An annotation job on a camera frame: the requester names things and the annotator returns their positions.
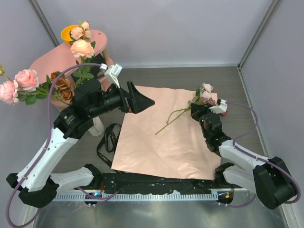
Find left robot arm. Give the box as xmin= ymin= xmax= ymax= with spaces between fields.
xmin=6 ymin=79 xmax=155 ymax=208

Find white ribbed vase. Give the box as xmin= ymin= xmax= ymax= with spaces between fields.
xmin=88 ymin=117 xmax=104 ymax=136

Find black ribbon gold lettering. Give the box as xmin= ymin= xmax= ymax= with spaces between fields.
xmin=96 ymin=123 xmax=124 ymax=174

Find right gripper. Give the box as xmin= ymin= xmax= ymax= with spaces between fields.
xmin=190 ymin=103 xmax=217 ymax=139

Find orange plastic bowl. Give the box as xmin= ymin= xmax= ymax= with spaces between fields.
xmin=60 ymin=25 xmax=78 ymax=45

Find peach peony flower stem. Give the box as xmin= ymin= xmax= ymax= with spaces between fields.
xmin=70 ymin=21 xmax=95 ymax=86

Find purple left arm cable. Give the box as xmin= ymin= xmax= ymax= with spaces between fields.
xmin=5 ymin=63 xmax=119 ymax=228

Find mauve rose flower stem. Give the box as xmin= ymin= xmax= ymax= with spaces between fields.
xmin=208 ymin=97 xmax=228 ymax=117

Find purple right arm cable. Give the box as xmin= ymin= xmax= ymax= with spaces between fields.
xmin=224 ymin=101 xmax=302 ymax=209

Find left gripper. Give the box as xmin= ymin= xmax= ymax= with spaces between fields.
xmin=89 ymin=81 xmax=155 ymax=118

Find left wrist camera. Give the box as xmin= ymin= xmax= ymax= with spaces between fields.
xmin=97 ymin=64 xmax=123 ymax=88

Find black floral patterned tray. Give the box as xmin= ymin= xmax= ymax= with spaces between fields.
xmin=72 ymin=54 xmax=106 ymax=86

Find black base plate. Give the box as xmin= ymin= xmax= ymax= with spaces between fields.
xmin=99 ymin=173 xmax=239 ymax=195

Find pink wrapping paper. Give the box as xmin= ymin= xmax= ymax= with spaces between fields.
xmin=111 ymin=86 xmax=221 ymax=180

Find pale pink rose stem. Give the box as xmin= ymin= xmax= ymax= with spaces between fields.
xmin=155 ymin=83 xmax=216 ymax=135

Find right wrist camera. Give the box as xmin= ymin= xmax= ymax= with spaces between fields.
xmin=209 ymin=98 xmax=228 ymax=114

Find pink peony flower stem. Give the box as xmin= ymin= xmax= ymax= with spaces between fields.
xmin=0 ymin=67 xmax=50 ymax=105

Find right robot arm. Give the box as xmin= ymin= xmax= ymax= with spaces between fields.
xmin=190 ymin=100 xmax=301 ymax=209

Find pink three-tier shelf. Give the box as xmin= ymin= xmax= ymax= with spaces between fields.
xmin=30 ymin=30 xmax=113 ymax=110

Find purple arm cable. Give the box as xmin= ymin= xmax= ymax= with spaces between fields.
xmin=5 ymin=63 xmax=119 ymax=228
xmin=224 ymin=101 xmax=302 ymax=209

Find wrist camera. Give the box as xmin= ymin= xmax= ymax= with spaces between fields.
xmin=97 ymin=64 xmax=123 ymax=88
xmin=209 ymin=98 xmax=228 ymax=114

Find white slotted cable duct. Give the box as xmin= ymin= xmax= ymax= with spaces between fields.
xmin=53 ymin=190 xmax=218 ymax=202

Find brown rose flower stem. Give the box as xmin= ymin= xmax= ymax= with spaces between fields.
xmin=46 ymin=71 xmax=75 ymax=105

